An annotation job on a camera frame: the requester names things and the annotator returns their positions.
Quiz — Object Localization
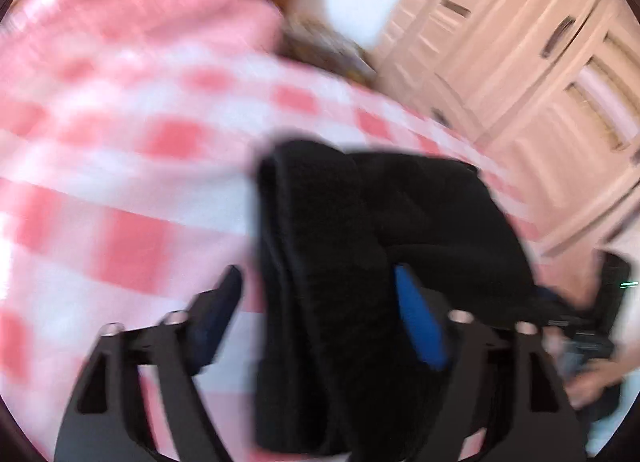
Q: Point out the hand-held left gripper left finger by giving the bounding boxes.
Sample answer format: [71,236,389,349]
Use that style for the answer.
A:
[54,265,244,462]

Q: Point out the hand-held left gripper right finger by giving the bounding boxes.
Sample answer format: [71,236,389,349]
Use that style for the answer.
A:
[394,263,587,462]

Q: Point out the black pants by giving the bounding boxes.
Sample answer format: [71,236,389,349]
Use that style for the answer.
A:
[252,139,557,462]

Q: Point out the person's right hand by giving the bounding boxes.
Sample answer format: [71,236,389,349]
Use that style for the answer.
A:
[569,354,635,410]

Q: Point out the pink checkered plastic sheet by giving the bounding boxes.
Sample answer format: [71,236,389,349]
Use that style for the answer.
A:
[0,30,548,462]

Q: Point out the light wooden wardrobe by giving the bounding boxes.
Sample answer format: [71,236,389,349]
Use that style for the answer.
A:
[372,0,640,255]

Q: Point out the clutter beside bed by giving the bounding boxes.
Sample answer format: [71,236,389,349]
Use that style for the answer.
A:
[279,16,377,86]

